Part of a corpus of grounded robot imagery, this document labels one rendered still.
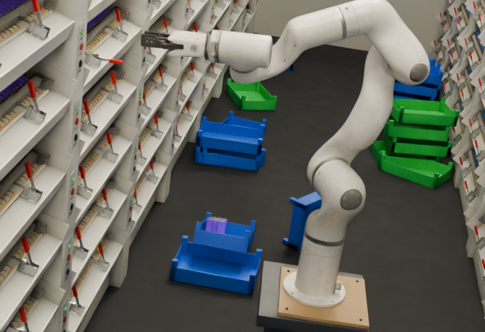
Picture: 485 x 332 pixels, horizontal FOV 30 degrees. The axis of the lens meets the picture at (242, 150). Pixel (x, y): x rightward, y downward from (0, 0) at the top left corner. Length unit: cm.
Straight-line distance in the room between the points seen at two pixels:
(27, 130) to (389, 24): 100
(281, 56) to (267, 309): 74
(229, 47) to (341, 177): 49
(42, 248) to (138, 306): 89
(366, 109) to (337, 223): 34
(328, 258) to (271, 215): 120
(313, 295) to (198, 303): 59
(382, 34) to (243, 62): 38
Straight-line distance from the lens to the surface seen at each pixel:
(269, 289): 275
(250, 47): 229
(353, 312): 269
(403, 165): 453
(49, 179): 220
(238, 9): 557
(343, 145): 255
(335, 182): 249
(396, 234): 385
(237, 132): 435
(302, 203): 349
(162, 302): 314
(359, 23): 238
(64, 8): 212
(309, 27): 234
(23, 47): 188
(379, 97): 250
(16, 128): 196
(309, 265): 266
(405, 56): 241
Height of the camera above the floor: 169
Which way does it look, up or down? 22 degrees down
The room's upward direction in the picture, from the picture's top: 8 degrees clockwise
